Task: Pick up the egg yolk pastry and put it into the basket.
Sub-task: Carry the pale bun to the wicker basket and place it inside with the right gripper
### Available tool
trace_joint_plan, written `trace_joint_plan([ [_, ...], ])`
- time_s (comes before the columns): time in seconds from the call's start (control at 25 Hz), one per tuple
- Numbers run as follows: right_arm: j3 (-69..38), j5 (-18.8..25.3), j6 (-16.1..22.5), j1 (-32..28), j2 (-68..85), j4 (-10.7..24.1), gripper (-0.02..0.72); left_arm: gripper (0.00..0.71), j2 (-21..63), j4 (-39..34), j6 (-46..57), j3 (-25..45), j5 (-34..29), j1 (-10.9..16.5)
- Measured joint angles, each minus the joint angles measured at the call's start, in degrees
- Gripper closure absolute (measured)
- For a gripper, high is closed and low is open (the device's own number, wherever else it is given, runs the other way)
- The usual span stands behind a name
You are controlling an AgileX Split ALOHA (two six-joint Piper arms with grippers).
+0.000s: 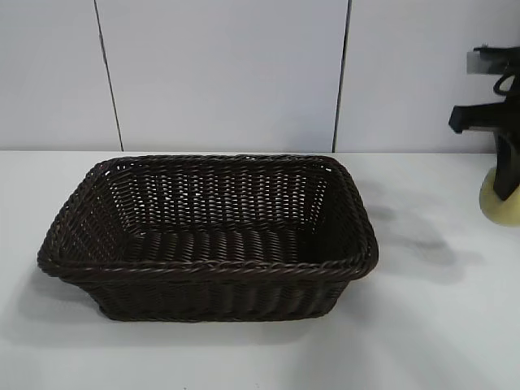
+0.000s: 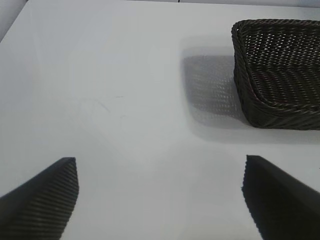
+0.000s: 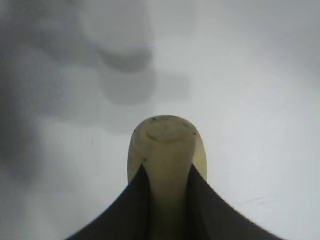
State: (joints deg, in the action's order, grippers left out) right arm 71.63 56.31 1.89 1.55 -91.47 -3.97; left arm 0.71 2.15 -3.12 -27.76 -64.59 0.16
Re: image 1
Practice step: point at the pale yellow egg yolk pastry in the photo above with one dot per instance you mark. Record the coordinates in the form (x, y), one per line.
(493, 211)

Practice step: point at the dark brown woven wicker basket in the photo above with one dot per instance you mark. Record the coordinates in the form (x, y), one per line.
(203, 292)

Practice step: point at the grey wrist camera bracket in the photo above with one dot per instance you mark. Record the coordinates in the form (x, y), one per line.
(476, 63)

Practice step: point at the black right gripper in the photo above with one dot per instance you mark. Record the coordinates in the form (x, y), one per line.
(487, 115)

